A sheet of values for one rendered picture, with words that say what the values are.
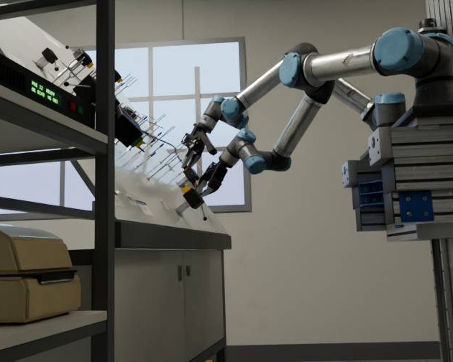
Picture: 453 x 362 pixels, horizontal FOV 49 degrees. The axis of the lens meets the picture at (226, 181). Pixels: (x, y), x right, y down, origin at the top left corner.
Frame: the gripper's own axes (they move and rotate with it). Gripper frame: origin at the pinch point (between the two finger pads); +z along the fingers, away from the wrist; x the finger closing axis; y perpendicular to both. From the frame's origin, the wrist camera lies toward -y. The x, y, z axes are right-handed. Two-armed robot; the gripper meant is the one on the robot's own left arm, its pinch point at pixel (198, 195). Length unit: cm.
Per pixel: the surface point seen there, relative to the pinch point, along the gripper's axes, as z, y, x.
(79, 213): 40, -1, 36
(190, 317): 20, -45, -17
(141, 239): -17, -74, 20
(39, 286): -23, -112, 36
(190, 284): 13.1, -37.6, -11.1
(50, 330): -21, -118, 30
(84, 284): -7, -89, 27
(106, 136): -39, -78, 43
